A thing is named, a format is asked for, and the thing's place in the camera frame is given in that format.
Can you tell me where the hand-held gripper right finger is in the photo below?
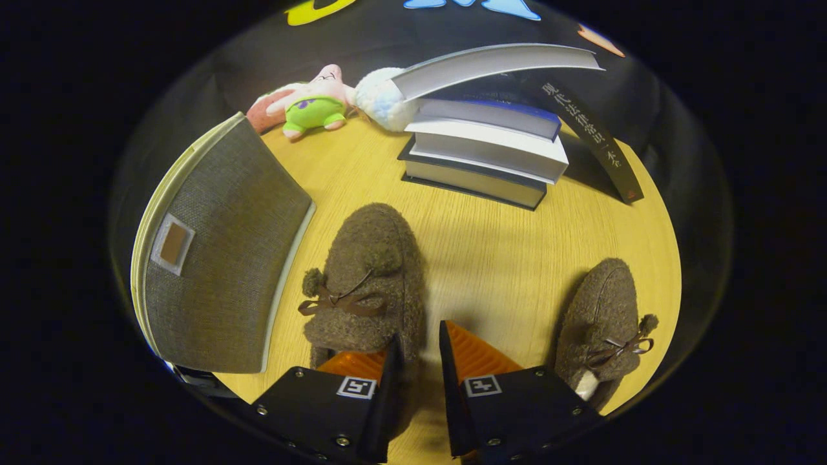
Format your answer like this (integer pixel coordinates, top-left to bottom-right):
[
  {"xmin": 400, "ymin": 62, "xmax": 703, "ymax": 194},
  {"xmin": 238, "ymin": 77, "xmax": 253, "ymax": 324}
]
[{"xmin": 439, "ymin": 320, "xmax": 605, "ymax": 461}]

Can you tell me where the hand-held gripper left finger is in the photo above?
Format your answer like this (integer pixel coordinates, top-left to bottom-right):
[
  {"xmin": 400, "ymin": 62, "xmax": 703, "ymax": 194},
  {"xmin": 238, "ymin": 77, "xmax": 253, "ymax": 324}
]
[{"xmin": 251, "ymin": 335, "xmax": 403, "ymax": 464}]

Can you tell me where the brown fuzzy shoe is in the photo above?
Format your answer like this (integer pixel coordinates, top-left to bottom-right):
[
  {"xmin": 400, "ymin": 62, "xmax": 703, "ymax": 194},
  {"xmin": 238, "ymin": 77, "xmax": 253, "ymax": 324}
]
[
  {"xmin": 554, "ymin": 258, "xmax": 660, "ymax": 411},
  {"xmin": 298, "ymin": 203, "xmax": 428, "ymax": 440}
]

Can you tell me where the grey fabric storage box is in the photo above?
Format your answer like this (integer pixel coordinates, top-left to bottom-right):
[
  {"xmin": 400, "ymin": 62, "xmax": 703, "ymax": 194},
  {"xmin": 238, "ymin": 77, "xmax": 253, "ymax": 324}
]
[{"xmin": 131, "ymin": 111, "xmax": 317, "ymax": 375}]

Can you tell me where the dark grey book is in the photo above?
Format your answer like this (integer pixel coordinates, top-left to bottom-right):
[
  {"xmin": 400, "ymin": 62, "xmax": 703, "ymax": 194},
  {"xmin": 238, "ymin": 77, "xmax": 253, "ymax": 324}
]
[{"xmin": 397, "ymin": 137, "xmax": 549, "ymax": 211}]

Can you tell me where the thick white book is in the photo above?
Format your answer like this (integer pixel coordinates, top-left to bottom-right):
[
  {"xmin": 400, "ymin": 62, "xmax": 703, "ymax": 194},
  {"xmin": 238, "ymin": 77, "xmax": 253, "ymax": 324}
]
[{"xmin": 406, "ymin": 115, "xmax": 571, "ymax": 185}]

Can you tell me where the blue cover book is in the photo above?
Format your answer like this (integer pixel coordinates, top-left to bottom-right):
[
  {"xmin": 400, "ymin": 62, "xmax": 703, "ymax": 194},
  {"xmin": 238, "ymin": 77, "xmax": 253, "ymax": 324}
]
[{"xmin": 417, "ymin": 97, "xmax": 561, "ymax": 141}]

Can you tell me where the black hardcover book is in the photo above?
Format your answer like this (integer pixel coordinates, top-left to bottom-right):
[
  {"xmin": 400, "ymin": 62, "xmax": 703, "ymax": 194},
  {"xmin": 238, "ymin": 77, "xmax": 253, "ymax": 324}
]
[{"xmin": 446, "ymin": 68, "xmax": 645, "ymax": 205}]

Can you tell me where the pink starfish plush toy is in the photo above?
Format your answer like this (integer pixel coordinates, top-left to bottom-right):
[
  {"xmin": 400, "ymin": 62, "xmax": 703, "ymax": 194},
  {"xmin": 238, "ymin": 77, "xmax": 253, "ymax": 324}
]
[{"xmin": 266, "ymin": 63, "xmax": 357, "ymax": 141}]

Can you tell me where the white fluffy plush toy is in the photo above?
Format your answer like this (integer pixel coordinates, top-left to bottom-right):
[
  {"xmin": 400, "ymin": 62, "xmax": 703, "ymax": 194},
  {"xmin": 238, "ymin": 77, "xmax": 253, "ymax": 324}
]
[{"xmin": 352, "ymin": 67, "xmax": 421, "ymax": 133}]

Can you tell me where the watermelon slice plush toy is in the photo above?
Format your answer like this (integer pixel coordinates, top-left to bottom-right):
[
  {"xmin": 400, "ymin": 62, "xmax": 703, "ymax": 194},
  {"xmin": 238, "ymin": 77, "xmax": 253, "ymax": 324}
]
[{"xmin": 246, "ymin": 83, "xmax": 311, "ymax": 135}]

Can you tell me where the white book with rocket cover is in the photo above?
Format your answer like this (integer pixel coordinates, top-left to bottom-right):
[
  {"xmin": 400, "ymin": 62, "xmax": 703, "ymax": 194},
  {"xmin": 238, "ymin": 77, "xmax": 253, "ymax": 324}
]
[{"xmin": 390, "ymin": 43, "xmax": 605, "ymax": 102}]

